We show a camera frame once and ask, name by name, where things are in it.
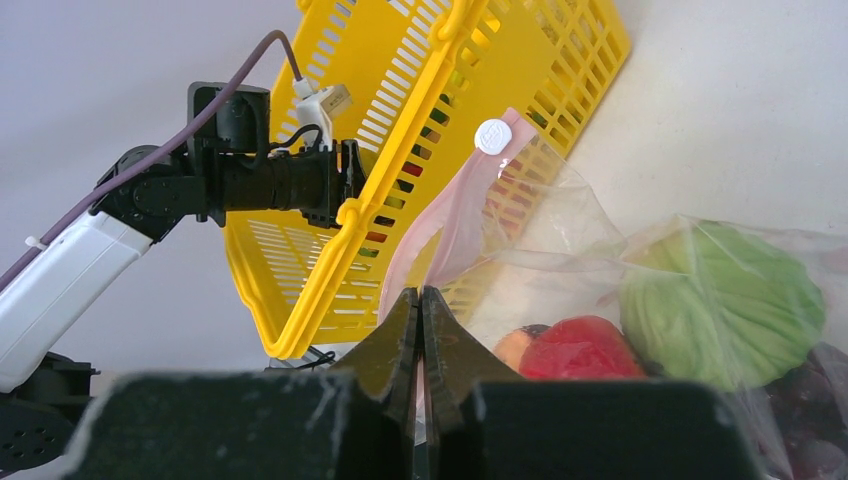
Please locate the green cabbage toy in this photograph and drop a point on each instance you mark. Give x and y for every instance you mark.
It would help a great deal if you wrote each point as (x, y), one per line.
(713, 304)

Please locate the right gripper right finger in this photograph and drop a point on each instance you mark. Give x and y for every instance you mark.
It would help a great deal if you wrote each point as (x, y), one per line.
(484, 421)

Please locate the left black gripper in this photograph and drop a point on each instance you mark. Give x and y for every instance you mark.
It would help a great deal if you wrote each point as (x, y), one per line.
(241, 169)

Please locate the purple grapes toy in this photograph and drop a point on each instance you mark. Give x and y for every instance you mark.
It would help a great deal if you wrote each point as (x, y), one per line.
(809, 404)

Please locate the clear pink-dotted zip bag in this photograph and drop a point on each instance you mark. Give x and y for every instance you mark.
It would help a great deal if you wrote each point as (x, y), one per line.
(517, 237)

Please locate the yellow plastic basket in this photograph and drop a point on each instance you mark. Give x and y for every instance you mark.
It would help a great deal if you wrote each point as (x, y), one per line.
(422, 75)

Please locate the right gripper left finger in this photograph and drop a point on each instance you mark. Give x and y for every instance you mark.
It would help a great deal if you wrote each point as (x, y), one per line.
(349, 421)

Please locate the red tomato toy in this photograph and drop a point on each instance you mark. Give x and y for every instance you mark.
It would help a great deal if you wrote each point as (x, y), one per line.
(580, 348)

